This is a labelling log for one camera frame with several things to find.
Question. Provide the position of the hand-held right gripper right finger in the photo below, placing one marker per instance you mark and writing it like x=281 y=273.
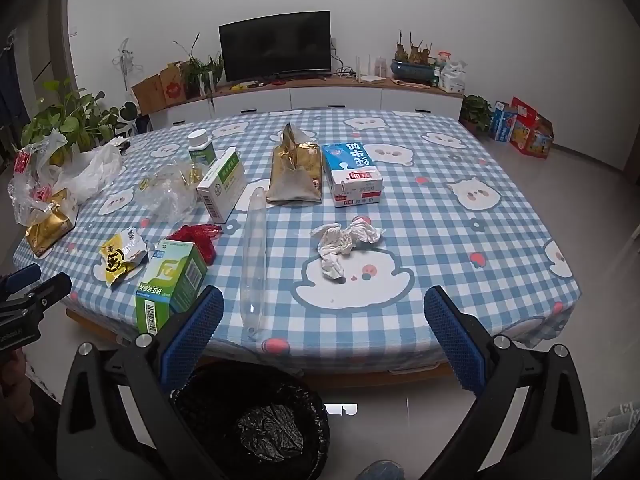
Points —
x=452 y=335

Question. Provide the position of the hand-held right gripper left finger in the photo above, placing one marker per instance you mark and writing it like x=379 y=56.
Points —
x=197 y=330

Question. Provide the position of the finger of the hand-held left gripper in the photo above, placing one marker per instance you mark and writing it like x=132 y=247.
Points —
x=22 y=277
x=47 y=291

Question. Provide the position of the yellow snack wrapper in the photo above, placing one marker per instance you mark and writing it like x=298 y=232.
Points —
x=117 y=260

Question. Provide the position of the clear plastic tube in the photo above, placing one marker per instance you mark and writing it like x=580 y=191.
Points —
x=254 y=270

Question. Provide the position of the black lined trash bin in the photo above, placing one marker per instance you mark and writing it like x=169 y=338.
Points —
x=210 y=425

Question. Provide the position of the clear plastic wrapper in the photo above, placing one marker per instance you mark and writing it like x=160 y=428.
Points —
x=167 y=195

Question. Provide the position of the white and green medicine box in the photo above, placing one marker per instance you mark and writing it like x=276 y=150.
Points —
x=222 y=190

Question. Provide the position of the white tissue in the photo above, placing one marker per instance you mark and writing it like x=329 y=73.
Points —
x=332 y=250

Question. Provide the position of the large gold bag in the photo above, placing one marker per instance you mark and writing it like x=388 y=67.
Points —
x=292 y=180

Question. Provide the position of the person's left hand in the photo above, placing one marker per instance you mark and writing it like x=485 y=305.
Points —
x=12 y=385

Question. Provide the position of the small gold bag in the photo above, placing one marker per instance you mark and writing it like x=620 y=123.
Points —
x=47 y=230

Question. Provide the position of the clear bag with red print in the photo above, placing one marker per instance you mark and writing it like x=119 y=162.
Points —
x=22 y=195

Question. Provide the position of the red mesh net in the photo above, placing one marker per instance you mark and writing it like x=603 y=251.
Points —
x=197 y=235

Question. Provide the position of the blue checked tablecloth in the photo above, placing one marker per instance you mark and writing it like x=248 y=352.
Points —
x=450 y=240

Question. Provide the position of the white plastic bag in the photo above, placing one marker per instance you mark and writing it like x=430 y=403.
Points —
x=95 y=170

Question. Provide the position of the person's shoe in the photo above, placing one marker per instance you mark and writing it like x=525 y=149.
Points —
x=380 y=471

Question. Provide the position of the small black object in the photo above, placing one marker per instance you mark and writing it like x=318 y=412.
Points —
x=123 y=147

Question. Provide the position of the large leafy potted plant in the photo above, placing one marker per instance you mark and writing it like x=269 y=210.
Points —
x=70 y=120

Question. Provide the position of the white medicine bottle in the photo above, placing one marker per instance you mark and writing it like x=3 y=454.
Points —
x=202 y=152

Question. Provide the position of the grey patterned cloth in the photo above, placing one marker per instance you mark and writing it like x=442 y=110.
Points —
x=612 y=427

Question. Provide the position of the blue and white milk carton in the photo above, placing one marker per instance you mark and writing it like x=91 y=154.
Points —
x=350 y=175

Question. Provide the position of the hanging clothes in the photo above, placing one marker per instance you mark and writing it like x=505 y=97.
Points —
x=7 y=75

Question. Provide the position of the colourful printed gift box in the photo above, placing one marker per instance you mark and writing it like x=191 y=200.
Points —
x=540 y=140

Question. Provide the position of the plain brown cardboard box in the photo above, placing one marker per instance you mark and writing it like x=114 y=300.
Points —
x=147 y=95

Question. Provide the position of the small potted plant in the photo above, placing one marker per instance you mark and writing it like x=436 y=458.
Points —
x=476 y=112

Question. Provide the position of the tall red gift box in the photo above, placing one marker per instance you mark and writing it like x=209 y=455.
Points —
x=522 y=120

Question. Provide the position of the brown box with red flower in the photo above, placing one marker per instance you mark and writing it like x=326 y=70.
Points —
x=173 y=87

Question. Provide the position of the white paper bag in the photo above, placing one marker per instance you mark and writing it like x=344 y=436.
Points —
x=454 y=79

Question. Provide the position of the slender potted plant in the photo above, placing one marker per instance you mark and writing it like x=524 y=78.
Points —
x=200 y=72

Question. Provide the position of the white television cabinet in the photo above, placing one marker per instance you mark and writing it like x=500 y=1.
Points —
x=325 y=96

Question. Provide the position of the blue bonsai planter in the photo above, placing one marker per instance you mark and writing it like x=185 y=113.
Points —
x=412 y=70

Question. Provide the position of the white router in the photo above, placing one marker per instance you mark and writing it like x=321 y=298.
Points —
x=372 y=78

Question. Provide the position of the black television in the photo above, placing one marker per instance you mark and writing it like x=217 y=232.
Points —
x=275 y=45

